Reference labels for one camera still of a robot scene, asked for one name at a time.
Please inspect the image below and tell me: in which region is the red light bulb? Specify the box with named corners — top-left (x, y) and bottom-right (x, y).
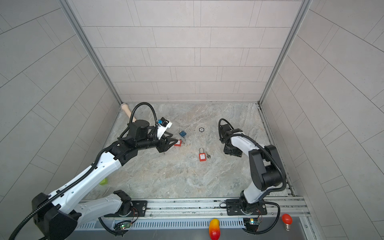
top-left (282, 214), bottom-right (293, 231)

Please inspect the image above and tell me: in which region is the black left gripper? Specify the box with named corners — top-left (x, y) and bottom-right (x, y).
top-left (135, 132), bottom-right (179, 154)

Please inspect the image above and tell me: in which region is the circuit board with wires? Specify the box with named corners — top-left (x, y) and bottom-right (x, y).
top-left (114, 220), bottom-right (132, 235)
top-left (243, 218), bottom-right (260, 233)

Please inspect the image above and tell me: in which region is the blue padlock centre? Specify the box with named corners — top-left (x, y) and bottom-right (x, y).
top-left (179, 131), bottom-right (187, 142)

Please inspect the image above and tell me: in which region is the red padlock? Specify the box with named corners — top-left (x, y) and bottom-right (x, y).
top-left (199, 148), bottom-right (211, 162)
top-left (174, 140), bottom-right (188, 147)

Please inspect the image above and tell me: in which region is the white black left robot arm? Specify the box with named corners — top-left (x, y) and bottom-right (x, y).
top-left (10, 102), bottom-right (177, 240)

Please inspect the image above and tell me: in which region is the left circuit board with wires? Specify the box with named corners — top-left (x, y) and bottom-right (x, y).
top-left (114, 220), bottom-right (132, 235)

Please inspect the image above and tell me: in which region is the right circuit board with wires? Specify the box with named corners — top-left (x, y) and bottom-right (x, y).
top-left (243, 218), bottom-right (260, 233)

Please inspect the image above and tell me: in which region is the small green cube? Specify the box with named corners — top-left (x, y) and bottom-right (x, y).
top-left (99, 178), bottom-right (108, 186)

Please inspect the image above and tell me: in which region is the metal base rail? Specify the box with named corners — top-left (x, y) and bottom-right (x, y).
top-left (75, 195), bottom-right (310, 232)

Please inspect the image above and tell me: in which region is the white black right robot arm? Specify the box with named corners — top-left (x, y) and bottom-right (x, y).
top-left (218, 119), bottom-right (287, 215)

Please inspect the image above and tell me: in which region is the red yellow toy fruit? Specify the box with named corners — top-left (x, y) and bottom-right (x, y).
top-left (209, 219), bottom-right (221, 240)

